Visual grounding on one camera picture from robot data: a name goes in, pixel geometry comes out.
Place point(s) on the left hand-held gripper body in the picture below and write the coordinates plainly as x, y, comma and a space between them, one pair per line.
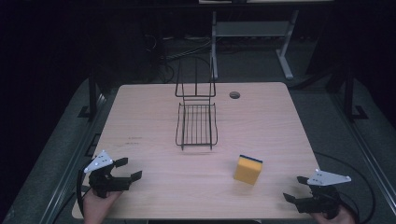
104, 179

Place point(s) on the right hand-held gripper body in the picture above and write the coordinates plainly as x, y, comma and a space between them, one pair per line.
323, 193

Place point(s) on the person's left hand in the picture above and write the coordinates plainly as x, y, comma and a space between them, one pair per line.
99, 207

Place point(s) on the grey metal stand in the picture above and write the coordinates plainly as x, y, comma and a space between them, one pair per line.
253, 43

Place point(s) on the black metal post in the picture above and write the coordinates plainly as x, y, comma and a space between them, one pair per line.
92, 93
350, 93

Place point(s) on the yellow sponge with blue pad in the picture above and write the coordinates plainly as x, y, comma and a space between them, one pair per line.
248, 170

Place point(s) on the person's right hand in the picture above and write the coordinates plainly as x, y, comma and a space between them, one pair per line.
334, 218

